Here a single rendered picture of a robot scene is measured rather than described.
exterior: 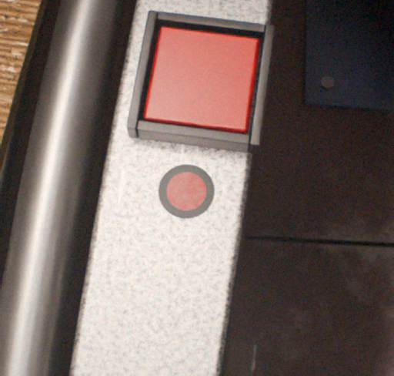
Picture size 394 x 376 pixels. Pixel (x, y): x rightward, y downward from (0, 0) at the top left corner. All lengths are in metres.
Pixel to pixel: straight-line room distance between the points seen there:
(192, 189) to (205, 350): 0.09
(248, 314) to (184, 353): 0.93
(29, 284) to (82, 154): 0.08
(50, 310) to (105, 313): 0.03
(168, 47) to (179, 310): 0.15
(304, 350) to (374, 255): 0.18
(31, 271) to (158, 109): 0.12
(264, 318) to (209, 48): 0.93
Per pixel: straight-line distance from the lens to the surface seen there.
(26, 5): 0.62
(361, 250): 1.53
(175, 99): 0.59
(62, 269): 0.59
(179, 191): 0.59
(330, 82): 1.59
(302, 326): 1.50
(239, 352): 0.66
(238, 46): 0.61
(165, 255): 0.58
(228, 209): 0.59
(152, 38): 0.61
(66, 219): 0.59
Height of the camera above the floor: 1.48
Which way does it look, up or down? 73 degrees down
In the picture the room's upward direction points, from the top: 5 degrees counter-clockwise
